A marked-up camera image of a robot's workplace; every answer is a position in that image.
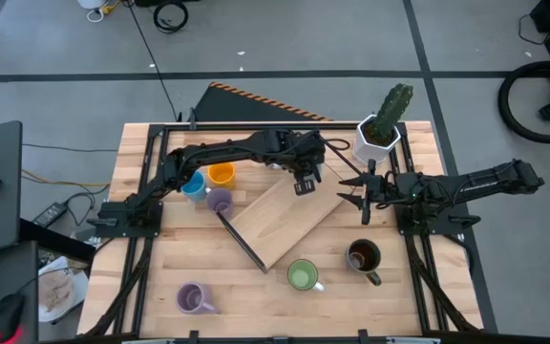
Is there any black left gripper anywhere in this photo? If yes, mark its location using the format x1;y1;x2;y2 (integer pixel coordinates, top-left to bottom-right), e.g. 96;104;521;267
274;129;328;197

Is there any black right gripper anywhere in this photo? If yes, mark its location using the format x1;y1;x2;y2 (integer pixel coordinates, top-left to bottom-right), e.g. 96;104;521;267
336;159;400;226

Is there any dark teal mug brown handle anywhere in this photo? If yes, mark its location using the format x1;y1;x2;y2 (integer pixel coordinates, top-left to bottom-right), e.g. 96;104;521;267
345;238;383;288

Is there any yellow mug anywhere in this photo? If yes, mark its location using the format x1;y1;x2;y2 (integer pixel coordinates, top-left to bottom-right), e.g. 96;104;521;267
206;161;237;191

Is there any green mug brown rim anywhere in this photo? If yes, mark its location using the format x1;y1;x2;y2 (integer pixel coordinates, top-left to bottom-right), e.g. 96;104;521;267
286;258;327;293

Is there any light blue mug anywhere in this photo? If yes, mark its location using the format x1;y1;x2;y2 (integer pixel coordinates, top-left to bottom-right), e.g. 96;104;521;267
180;170;209;204

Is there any green cactus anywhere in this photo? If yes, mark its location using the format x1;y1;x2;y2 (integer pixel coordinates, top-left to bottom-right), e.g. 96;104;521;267
373;83;414;142

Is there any small smooth lilac mug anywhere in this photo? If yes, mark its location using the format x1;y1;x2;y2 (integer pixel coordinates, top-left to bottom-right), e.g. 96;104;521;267
205;186;234;217

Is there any black mat orange striped edge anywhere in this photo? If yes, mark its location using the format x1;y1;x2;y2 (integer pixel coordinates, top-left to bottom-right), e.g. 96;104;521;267
192;80;334;123

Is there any black power adapter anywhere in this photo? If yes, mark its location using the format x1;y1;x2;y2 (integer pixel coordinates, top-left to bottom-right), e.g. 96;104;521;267
32;202;69;228

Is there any black computer mouse red light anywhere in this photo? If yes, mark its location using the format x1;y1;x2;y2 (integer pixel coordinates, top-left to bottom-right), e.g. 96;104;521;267
0;292;27;344

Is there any black aluminium table frame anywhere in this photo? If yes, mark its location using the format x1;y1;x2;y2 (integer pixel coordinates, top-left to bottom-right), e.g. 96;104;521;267
81;121;484;344

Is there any lilac ribbed ring mug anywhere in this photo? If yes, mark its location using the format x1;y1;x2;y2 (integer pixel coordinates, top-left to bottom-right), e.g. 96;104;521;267
175;281;222;315

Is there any long thin black cable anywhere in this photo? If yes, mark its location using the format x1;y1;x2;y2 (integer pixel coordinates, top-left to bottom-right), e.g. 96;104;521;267
124;0;181;121

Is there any coiled black cable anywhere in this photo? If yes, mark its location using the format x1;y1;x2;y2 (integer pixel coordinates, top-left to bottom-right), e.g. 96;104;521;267
153;0;190;34

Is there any yellow floor cable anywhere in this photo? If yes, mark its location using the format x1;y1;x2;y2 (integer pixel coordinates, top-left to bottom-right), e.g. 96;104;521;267
21;167;112;188

